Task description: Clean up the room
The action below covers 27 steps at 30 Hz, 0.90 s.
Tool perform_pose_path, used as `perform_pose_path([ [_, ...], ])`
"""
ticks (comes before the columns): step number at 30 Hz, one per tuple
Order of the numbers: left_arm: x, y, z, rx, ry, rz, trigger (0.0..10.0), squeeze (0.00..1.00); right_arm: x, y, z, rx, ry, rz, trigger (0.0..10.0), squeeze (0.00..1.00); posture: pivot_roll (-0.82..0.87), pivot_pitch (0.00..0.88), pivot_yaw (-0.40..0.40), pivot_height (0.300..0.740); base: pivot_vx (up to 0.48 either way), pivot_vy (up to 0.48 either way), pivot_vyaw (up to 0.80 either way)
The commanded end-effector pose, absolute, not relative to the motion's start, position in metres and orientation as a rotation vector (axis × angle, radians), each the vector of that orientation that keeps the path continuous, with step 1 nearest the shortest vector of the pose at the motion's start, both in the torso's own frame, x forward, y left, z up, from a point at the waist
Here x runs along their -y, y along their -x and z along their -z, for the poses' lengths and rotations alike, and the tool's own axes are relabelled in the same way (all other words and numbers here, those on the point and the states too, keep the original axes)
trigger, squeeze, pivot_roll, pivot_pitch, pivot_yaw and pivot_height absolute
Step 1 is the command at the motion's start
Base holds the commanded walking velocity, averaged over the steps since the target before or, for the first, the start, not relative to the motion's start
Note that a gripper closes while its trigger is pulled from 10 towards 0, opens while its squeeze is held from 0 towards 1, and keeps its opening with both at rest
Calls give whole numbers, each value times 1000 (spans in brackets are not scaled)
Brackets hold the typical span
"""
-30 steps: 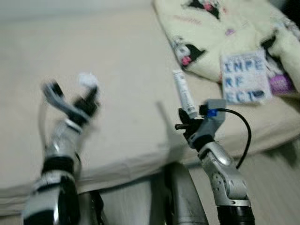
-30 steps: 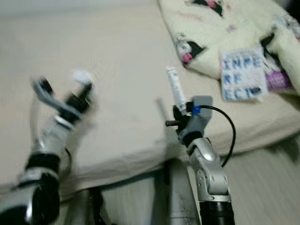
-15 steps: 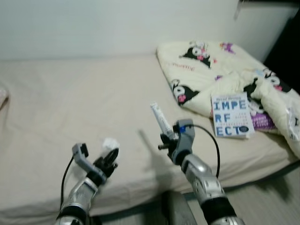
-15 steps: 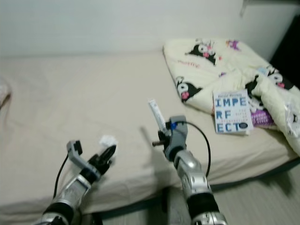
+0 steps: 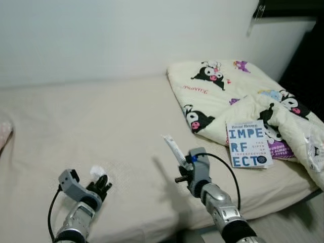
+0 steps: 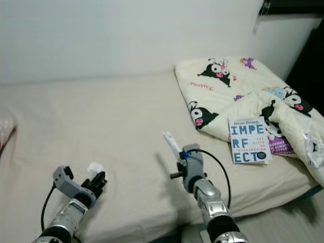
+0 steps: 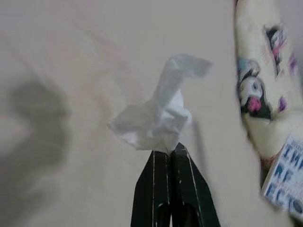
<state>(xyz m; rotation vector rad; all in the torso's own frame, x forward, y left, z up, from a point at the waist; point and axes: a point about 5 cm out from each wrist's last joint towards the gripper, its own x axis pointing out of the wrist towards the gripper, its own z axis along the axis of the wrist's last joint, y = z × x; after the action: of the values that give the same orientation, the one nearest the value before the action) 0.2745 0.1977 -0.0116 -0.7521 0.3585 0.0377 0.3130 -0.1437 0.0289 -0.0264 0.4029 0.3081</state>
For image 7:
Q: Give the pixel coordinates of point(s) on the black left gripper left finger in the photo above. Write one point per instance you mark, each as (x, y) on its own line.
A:
(146, 189)

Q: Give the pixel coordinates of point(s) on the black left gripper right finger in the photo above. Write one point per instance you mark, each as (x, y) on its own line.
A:
(187, 179)

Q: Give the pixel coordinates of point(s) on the white tissue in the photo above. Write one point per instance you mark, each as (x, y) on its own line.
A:
(163, 118)

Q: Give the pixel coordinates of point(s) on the cream blanket with cartoon print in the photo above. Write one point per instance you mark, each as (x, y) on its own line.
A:
(251, 35)

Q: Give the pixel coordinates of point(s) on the white book with blue letters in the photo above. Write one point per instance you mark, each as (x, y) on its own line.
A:
(288, 179)

